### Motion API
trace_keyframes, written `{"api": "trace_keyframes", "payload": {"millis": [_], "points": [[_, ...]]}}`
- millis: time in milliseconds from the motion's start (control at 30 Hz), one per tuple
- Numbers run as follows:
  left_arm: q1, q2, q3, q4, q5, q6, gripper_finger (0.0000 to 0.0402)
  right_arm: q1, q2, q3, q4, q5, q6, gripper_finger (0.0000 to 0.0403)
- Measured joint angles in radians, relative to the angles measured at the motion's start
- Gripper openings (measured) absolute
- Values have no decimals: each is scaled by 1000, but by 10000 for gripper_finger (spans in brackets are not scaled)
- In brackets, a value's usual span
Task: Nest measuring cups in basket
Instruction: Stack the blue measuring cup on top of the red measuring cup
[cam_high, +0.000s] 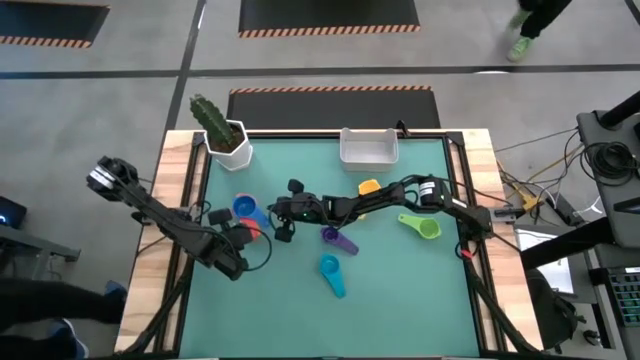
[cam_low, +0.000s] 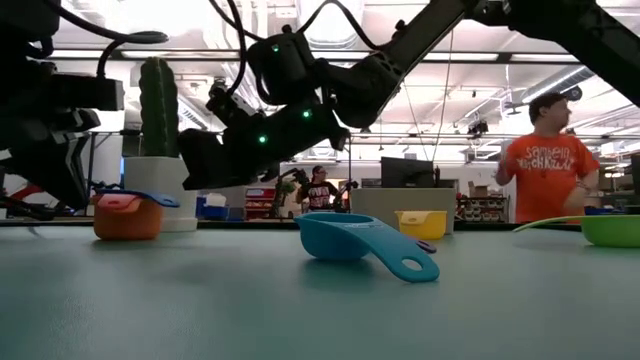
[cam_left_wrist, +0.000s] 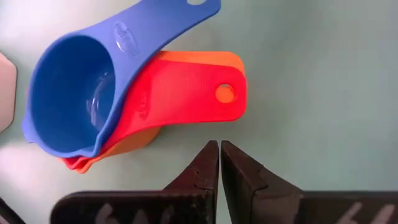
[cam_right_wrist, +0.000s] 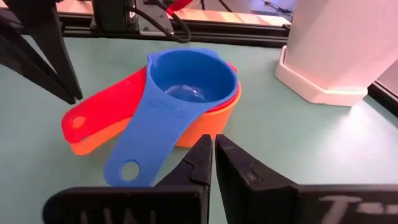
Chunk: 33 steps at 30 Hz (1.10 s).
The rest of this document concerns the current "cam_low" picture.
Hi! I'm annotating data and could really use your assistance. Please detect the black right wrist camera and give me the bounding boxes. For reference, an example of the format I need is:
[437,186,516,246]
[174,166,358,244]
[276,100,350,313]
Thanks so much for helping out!
[205,92,259,132]

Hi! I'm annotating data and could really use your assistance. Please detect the dark blue measuring cup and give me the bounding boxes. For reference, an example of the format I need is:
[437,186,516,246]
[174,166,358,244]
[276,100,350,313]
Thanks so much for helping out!
[94,188,181,209]

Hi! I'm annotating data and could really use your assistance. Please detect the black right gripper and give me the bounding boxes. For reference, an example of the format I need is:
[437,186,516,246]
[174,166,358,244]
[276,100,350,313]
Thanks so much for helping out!
[178,110,314,191]

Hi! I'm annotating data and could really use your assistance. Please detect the yellow measuring cup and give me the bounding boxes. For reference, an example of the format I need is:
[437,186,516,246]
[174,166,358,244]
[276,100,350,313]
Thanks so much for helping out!
[394,210,448,241]

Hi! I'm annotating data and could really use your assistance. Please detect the black computer monitor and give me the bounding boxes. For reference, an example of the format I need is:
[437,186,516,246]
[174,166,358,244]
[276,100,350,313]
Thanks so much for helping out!
[380,156,435,189]

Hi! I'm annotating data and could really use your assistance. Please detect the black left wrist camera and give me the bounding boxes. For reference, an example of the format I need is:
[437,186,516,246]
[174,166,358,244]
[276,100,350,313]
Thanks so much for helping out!
[49,74,125,112]

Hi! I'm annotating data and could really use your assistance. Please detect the red parts shelf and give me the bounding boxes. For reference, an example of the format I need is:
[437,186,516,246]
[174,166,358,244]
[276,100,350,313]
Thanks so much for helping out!
[244,187,274,220]

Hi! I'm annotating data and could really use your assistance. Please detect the green cactus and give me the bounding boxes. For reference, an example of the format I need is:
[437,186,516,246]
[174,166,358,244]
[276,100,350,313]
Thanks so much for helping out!
[138,56,181,159]

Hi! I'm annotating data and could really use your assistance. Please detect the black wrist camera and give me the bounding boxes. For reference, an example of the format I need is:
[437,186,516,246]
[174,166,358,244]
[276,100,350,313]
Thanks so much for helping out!
[205,92,259,132]
[49,74,125,112]

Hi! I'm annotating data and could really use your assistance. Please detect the dark shelving unit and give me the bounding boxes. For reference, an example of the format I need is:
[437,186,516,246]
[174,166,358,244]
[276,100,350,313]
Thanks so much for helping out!
[457,194,504,223]

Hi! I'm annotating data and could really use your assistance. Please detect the black right camera cable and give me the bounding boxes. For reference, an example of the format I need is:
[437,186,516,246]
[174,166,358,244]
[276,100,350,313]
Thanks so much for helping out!
[208,0,381,96]

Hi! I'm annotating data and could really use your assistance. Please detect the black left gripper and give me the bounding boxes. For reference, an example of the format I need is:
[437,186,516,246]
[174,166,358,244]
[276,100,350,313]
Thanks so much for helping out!
[0,62,101,209]

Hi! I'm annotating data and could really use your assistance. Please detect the person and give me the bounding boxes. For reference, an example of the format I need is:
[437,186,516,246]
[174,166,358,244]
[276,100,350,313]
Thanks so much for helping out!
[295,165,351,213]
[494,92,601,225]

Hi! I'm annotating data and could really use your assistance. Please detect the teal measuring cup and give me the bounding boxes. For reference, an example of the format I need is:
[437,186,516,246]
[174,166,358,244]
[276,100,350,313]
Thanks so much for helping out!
[293,212,441,284]

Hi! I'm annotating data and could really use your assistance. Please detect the red measuring cup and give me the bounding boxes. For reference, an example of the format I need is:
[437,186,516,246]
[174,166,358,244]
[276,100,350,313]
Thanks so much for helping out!
[97,193,144,214]

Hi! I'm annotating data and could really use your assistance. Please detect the white hexagonal planter pot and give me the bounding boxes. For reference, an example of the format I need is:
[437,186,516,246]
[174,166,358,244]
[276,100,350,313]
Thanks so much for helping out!
[123,156,200,233]

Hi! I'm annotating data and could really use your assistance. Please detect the orange measuring cup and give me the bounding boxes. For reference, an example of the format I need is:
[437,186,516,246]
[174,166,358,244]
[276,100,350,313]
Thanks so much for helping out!
[93,195,165,242]

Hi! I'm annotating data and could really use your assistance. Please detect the green measuring cup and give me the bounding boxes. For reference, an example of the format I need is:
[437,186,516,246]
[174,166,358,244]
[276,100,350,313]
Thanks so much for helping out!
[513,214,640,249]

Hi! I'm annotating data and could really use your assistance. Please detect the blue storage bin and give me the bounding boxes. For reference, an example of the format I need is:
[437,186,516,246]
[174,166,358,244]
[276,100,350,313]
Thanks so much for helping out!
[196,192,231,221]

